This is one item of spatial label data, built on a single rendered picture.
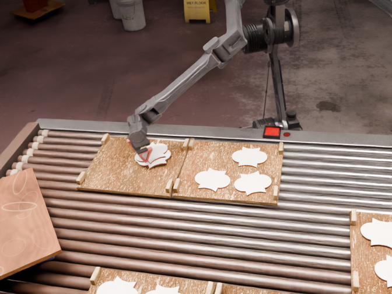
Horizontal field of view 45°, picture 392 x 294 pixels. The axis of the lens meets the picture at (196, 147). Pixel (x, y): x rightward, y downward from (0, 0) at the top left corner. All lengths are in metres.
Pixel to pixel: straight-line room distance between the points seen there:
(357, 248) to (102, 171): 1.07
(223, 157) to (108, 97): 2.53
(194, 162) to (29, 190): 0.67
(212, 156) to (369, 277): 0.81
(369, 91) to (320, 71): 0.52
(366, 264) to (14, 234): 1.19
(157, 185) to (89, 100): 2.59
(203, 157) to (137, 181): 0.30
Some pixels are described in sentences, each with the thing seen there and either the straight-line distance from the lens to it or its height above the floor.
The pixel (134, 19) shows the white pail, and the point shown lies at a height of 0.14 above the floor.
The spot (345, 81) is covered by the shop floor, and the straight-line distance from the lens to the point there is 4.32.
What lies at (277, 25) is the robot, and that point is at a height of 1.18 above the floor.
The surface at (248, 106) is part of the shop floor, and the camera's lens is 3.98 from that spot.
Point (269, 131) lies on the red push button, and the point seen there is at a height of 0.93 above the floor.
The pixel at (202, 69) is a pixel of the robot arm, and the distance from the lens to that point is 1.86.
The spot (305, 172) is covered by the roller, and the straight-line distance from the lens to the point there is 1.96.
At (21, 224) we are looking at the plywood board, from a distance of 1.81.
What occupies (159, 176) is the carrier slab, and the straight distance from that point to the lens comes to 1.96.
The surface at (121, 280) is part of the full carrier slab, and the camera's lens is 1.63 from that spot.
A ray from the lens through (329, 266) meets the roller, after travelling 1.65.
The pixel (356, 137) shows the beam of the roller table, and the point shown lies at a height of 0.92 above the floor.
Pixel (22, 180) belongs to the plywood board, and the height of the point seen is 1.04.
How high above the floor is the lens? 2.22
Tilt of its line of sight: 38 degrees down
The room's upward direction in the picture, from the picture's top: 8 degrees counter-clockwise
